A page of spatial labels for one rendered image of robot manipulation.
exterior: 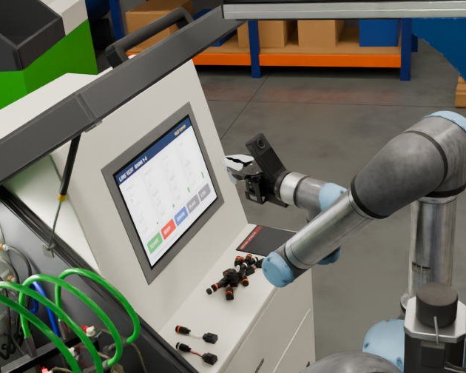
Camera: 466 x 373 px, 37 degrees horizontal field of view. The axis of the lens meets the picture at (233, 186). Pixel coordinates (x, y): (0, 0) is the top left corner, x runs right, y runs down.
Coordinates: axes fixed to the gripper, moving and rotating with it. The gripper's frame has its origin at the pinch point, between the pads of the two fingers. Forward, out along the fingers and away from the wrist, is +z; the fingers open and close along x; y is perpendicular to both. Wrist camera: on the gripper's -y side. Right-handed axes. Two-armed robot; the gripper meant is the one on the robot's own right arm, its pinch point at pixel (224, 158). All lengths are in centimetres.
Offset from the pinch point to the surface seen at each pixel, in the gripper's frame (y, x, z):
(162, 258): 30.5, -13.8, 19.3
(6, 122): -4, -19, 70
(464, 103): 191, 353, 121
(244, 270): 46.3, 6.5, 10.2
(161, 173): 12.7, -0.4, 27.7
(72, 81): 0, 12, 82
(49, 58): 91, 141, 334
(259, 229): 52, 29, 24
